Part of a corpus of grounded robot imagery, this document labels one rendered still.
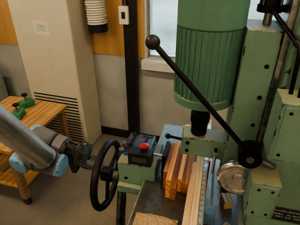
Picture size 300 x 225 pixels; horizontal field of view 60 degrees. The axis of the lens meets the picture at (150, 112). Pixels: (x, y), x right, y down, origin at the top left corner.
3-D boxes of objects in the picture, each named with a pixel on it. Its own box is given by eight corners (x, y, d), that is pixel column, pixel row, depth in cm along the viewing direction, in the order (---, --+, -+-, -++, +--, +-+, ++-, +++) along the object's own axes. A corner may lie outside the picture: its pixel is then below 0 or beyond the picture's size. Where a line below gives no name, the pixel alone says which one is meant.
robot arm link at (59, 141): (48, 156, 116) (60, 143, 124) (58, 160, 116) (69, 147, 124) (51, 141, 111) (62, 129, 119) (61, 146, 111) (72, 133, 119)
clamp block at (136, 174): (130, 156, 106) (129, 138, 101) (163, 161, 103) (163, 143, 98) (118, 181, 93) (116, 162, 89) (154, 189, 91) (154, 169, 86)
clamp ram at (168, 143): (150, 157, 100) (150, 138, 95) (169, 160, 98) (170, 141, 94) (144, 173, 92) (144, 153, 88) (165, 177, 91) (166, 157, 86)
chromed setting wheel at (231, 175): (214, 185, 80) (219, 154, 74) (256, 193, 78) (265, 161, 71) (213, 192, 78) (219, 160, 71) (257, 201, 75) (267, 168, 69)
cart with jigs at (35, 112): (24, 143, 256) (6, 84, 224) (76, 154, 242) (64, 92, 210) (-33, 193, 202) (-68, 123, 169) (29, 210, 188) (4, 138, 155)
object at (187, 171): (186, 161, 98) (187, 152, 96) (192, 162, 98) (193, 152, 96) (180, 193, 85) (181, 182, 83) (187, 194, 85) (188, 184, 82)
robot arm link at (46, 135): (23, 146, 118) (37, 130, 125) (48, 157, 117) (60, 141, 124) (22, 133, 111) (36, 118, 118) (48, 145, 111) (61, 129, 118)
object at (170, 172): (175, 157, 101) (176, 141, 97) (179, 157, 100) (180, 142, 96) (164, 197, 84) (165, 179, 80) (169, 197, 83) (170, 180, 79)
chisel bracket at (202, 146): (182, 144, 93) (184, 125, 89) (222, 151, 90) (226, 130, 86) (179, 158, 87) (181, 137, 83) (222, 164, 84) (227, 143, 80)
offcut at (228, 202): (219, 199, 95) (220, 193, 94) (227, 198, 96) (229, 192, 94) (223, 209, 92) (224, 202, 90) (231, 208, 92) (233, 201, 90)
